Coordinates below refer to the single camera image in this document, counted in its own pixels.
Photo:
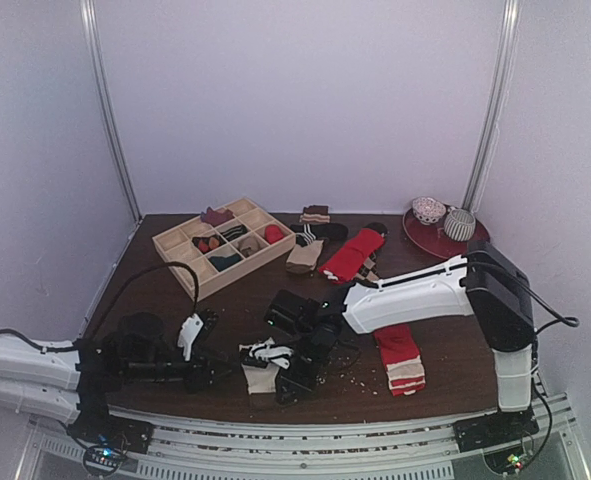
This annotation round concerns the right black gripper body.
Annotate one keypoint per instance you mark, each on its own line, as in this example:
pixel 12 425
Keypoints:
pixel 295 373

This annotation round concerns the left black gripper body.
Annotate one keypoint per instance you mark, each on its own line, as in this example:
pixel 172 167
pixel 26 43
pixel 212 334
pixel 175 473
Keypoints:
pixel 150 372

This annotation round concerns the cream and brown sock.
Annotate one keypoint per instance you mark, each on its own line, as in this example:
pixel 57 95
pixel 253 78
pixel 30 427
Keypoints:
pixel 261 362

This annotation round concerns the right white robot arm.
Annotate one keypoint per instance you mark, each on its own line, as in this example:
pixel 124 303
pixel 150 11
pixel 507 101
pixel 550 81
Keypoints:
pixel 482 283

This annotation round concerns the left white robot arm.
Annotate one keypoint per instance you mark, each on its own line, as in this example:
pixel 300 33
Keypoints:
pixel 69 381

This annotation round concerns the beige brown folded sock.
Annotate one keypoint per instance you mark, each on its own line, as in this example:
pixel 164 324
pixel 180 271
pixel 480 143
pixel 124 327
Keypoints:
pixel 303 259

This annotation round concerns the red folded sock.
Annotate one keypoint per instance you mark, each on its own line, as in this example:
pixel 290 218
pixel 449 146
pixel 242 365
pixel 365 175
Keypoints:
pixel 346 262

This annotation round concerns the red sock with stripes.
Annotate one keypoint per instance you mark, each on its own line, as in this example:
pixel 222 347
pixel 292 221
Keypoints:
pixel 401 359

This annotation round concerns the black white striped sock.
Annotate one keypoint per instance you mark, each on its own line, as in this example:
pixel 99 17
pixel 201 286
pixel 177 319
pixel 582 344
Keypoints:
pixel 307 233

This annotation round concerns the red rolled sock in box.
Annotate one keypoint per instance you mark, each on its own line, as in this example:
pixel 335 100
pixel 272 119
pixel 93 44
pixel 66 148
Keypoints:
pixel 273 234

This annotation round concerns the beige sock in box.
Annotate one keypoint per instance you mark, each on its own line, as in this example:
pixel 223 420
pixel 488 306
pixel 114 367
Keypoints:
pixel 249 245

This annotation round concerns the teal sock in box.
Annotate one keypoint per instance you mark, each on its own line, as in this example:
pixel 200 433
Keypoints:
pixel 222 263

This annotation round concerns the brown striped folded sock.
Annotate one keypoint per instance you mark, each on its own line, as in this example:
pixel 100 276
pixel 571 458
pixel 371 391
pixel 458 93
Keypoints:
pixel 315 214

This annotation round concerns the black striped sock in box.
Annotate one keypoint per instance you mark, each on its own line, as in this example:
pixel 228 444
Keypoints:
pixel 234 232

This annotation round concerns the wooden compartment box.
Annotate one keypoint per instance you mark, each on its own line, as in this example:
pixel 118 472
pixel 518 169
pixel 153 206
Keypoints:
pixel 175 245

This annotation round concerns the strawberry pattern sock in box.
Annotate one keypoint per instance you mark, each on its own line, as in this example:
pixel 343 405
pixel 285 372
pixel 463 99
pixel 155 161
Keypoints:
pixel 206 244

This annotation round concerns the purple sock in box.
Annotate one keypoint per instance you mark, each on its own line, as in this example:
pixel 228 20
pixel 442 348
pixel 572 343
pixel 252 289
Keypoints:
pixel 216 217

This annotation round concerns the red plate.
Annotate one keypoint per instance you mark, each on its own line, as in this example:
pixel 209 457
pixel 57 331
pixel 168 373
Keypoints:
pixel 432 238

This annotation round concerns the dotted white bowl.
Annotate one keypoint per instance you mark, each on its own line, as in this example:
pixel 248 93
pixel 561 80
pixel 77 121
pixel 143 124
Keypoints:
pixel 428 210

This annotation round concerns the striped ceramic cup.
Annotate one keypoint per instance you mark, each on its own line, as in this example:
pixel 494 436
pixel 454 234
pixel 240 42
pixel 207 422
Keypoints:
pixel 459 225

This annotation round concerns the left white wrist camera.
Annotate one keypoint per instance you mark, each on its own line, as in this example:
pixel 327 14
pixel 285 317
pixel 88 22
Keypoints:
pixel 188 333

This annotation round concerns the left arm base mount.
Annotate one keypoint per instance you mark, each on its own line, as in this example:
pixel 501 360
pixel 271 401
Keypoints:
pixel 107 442

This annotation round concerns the front aluminium rail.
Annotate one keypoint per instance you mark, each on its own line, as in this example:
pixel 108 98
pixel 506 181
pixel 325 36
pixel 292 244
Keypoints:
pixel 184 448

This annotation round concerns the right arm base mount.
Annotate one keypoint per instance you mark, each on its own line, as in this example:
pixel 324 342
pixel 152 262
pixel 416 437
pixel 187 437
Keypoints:
pixel 507 439

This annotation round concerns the left aluminium frame post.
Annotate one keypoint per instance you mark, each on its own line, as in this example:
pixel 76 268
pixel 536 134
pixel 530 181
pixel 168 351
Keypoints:
pixel 92 35

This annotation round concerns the aluminium frame post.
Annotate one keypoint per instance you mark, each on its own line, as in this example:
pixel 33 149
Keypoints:
pixel 92 35
pixel 498 96

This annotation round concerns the right aluminium frame post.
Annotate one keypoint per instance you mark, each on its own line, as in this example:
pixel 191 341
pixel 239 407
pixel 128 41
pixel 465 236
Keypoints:
pixel 498 96

